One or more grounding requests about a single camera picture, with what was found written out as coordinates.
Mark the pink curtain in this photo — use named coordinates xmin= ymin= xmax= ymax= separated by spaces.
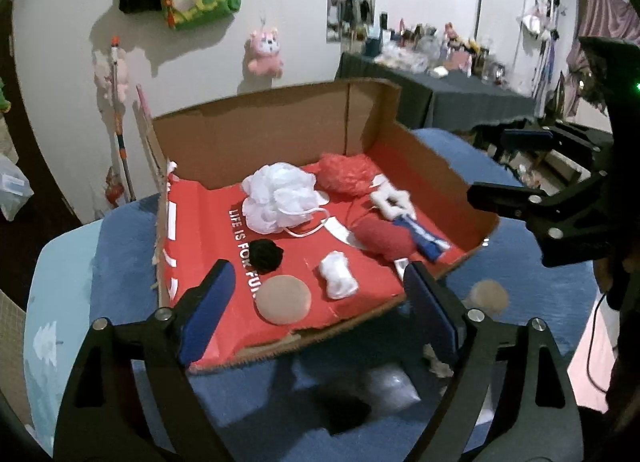
xmin=564 ymin=0 xmax=639 ymax=118

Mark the red mesh bath pouf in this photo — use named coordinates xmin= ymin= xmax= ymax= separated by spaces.
xmin=317 ymin=153 xmax=378 ymax=198

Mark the pale pink hanging plush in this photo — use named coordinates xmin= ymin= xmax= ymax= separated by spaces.
xmin=94 ymin=48 xmax=129 ymax=104

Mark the white plastic bag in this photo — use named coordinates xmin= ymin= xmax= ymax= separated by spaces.
xmin=0 ymin=154 xmax=34 ymax=222

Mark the small white sock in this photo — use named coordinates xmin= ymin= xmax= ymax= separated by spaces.
xmin=319 ymin=251 xmax=359 ymax=300

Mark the cream fluffy scrunchie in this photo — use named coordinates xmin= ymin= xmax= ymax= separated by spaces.
xmin=423 ymin=344 xmax=454 ymax=380

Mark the pink plush toy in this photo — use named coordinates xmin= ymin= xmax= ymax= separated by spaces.
xmin=247 ymin=29 xmax=283 ymax=78

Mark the orange handled mop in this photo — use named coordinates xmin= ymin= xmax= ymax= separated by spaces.
xmin=110 ymin=35 xmax=136 ymax=201

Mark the light blue blanket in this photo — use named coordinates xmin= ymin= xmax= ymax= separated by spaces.
xmin=23 ymin=222 xmax=102 ymax=454

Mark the beige round powder puff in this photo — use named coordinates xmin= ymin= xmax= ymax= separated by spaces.
xmin=255 ymin=274 xmax=311 ymax=326

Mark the white mesh bath pouf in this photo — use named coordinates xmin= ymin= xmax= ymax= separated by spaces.
xmin=241 ymin=162 xmax=331 ymax=238

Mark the black pompom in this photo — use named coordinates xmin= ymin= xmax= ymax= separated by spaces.
xmin=248 ymin=239 xmax=284 ymax=274

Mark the dark green covered table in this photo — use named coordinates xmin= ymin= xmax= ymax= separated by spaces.
xmin=335 ymin=52 xmax=535 ymax=132

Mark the red-lined cardboard box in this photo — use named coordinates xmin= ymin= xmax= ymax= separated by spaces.
xmin=152 ymin=80 xmax=498 ymax=373

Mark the red knitted pouch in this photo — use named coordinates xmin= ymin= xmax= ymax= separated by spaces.
xmin=352 ymin=218 xmax=416 ymax=262

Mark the white refrigerator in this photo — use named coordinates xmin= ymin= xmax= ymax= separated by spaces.
xmin=476 ymin=0 xmax=554 ymax=98

